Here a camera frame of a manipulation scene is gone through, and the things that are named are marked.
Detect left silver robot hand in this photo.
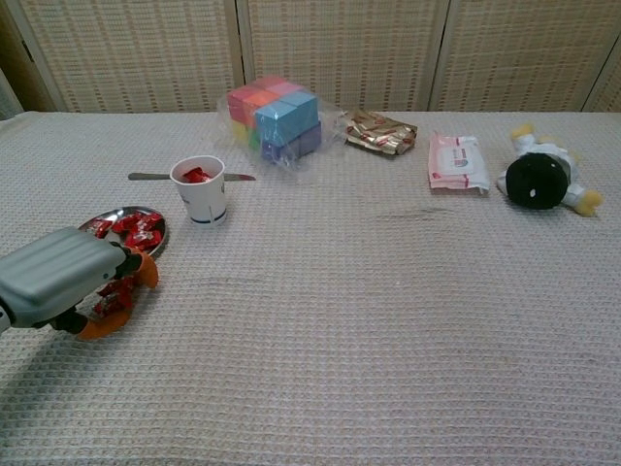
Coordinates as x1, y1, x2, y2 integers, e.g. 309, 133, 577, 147
0, 227, 160, 341

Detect small steel plate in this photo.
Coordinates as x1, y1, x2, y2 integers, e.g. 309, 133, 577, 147
77, 206, 171, 263

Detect steel butter knife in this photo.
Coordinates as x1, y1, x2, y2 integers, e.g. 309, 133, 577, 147
127, 172, 257, 183

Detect white paper cup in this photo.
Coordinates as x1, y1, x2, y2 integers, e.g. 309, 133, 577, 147
169, 154, 228, 228

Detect brown wooden panel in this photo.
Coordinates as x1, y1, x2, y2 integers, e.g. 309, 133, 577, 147
0, 0, 64, 122

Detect woven folding screen panel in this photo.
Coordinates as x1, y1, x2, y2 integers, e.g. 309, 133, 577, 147
9, 0, 246, 114
429, 0, 621, 113
237, 0, 450, 113
581, 46, 621, 114

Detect bagged coloured foam cubes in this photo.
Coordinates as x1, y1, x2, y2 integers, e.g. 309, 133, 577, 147
214, 75, 348, 184

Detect white woven tablecloth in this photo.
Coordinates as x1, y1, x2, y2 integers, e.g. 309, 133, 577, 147
0, 110, 621, 466

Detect gold foil snack packet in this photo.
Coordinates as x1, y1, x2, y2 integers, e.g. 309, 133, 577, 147
342, 109, 419, 157

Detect pink wet wipes pack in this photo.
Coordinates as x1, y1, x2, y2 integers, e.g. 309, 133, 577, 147
426, 131, 491, 196

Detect black-haired plush doll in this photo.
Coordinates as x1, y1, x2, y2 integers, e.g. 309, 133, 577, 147
495, 121, 605, 217

